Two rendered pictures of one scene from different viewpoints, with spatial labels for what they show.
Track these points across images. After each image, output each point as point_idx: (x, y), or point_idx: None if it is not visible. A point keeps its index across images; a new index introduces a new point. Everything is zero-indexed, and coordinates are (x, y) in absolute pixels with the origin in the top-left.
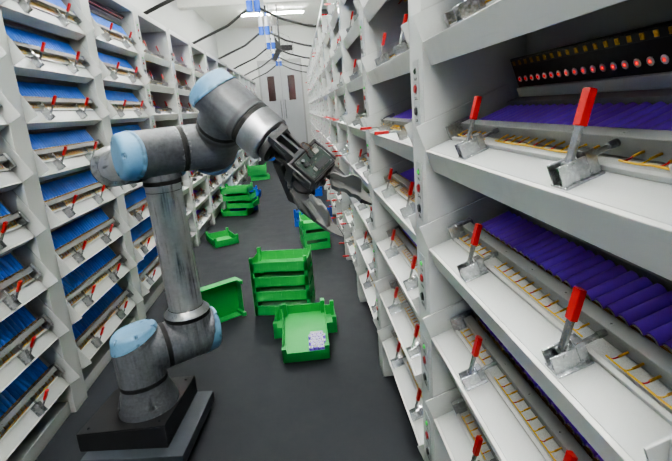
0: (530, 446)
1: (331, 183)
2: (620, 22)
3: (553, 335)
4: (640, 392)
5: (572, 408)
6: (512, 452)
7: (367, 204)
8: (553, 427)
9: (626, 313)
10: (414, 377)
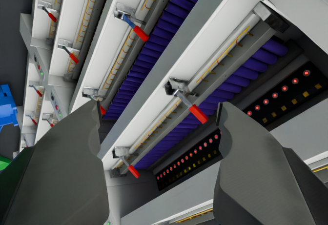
0: (106, 67)
1: (230, 220)
2: None
3: (132, 139)
4: (119, 161)
5: (104, 153)
6: (96, 64)
7: (218, 102)
8: (119, 78)
9: (149, 153)
10: None
